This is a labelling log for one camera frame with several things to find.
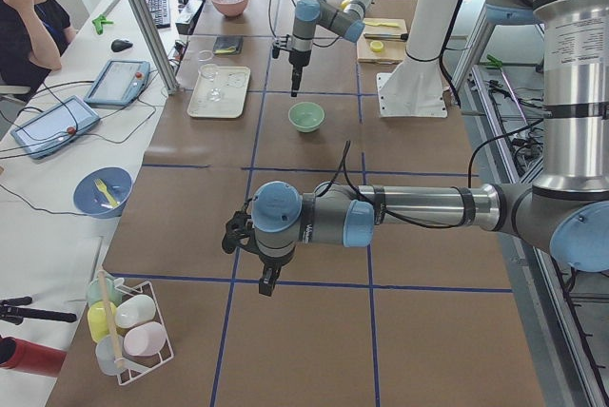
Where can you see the yellow cup in rack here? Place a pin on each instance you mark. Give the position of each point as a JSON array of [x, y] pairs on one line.
[[97, 321]]

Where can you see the green bowl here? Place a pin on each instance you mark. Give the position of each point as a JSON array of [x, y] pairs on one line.
[[306, 116]]

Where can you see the blue bowl with fork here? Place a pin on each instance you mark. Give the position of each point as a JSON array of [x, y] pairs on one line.
[[103, 194]]

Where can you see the white cup in rack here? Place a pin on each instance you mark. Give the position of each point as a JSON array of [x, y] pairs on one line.
[[134, 311]]

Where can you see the blue teach pendant near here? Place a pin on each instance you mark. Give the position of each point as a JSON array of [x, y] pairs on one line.
[[54, 128]]

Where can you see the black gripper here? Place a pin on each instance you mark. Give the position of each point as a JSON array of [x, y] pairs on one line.
[[298, 59], [271, 263]]

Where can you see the grey folded cloth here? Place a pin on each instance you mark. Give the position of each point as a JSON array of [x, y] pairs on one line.
[[228, 45]]

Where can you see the pink cup in rack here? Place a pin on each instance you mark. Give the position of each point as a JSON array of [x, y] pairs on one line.
[[146, 339]]

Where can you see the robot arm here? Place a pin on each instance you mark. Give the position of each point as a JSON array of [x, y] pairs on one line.
[[563, 212], [346, 22]]

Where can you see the yellow plastic knife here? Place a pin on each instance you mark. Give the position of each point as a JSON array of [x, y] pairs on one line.
[[392, 25]]

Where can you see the blue teach pendant far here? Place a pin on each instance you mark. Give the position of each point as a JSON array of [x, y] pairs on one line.
[[118, 83]]

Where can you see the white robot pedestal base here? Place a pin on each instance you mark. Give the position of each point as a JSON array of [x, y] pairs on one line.
[[414, 88]]

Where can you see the black computer mouse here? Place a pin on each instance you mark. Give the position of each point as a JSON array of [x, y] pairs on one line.
[[119, 45]]

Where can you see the white wire cup rack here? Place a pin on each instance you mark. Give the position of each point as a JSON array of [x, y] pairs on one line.
[[111, 357]]

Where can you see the black keyboard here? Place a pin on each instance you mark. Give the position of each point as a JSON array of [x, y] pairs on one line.
[[160, 12]]

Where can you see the cream bear serving tray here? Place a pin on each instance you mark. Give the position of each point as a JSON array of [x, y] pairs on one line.
[[233, 82]]

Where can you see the red bottle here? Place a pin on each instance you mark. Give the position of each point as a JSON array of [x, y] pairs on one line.
[[32, 358]]

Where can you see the black tripod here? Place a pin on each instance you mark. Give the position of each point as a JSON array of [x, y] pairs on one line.
[[15, 310]]

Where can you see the seated person in black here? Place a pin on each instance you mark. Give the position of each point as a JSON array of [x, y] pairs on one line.
[[34, 36]]

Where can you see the green clamp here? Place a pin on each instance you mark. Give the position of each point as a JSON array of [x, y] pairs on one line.
[[100, 22]]

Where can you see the aluminium frame post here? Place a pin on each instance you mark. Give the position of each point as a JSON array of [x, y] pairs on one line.
[[155, 45]]

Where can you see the wooden cutting board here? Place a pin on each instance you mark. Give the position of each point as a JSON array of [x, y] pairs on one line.
[[393, 52]]

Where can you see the clear wine glass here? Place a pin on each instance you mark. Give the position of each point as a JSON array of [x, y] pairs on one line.
[[209, 72]]

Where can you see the blue teach pendant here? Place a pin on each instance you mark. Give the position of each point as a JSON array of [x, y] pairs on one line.
[[118, 83], [54, 128]]

